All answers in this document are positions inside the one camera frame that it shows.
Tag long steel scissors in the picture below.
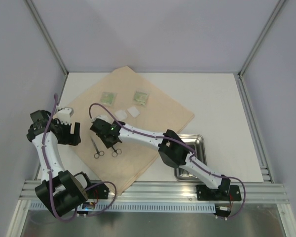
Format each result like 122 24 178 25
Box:
111 146 122 158

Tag left aluminium frame post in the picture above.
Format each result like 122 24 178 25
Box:
24 0 69 75

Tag stainless steel tray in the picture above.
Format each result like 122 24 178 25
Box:
174 134 207 182

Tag white slotted cable duct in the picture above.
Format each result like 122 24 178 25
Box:
29 201 216 213

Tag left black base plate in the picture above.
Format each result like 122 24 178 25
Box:
86 184 109 200

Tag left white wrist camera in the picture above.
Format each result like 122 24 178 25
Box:
54 106 74 125

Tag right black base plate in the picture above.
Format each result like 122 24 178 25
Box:
196 185 242 201

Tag aluminium frame post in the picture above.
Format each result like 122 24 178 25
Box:
24 0 69 75
238 0 289 77

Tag green sachet packet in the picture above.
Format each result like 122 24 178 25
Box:
132 90 149 106
99 91 117 107

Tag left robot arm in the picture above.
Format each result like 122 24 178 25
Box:
27 110 94 217

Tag right aluminium frame post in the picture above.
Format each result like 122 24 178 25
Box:
238 0 289 77

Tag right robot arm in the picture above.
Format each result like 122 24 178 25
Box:
90 118 230 200

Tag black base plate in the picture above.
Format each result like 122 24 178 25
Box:
86 184 109 200
196 185 242 201

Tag white gauze pad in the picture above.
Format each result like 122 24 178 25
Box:
114 110 128 121
127 106 141 118

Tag beige cloth drape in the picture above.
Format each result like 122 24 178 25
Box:
60 67 194 195

